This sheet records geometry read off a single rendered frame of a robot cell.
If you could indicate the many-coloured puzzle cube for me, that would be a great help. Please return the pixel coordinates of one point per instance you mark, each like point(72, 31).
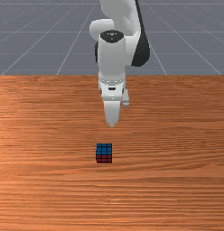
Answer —
point(104, 152)

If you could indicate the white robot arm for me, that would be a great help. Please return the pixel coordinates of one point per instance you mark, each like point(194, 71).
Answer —
point(112, 54)

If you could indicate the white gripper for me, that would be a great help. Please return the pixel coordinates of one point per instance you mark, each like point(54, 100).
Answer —
point(112, 99)

